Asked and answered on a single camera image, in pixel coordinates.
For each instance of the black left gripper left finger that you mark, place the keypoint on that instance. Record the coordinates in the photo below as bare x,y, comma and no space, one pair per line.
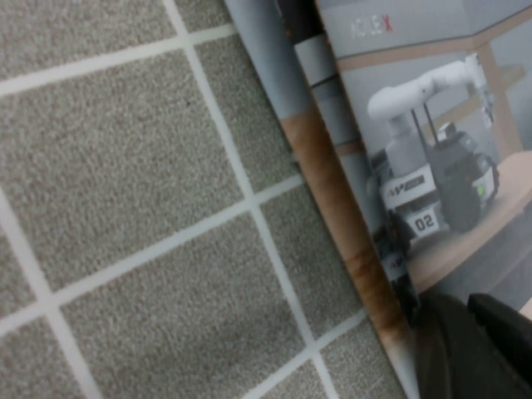
457,365

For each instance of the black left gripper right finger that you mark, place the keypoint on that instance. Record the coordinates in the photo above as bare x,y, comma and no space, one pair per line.
503,328

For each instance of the grey checked tablecloth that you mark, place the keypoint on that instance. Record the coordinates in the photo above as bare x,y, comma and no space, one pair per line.
124,187

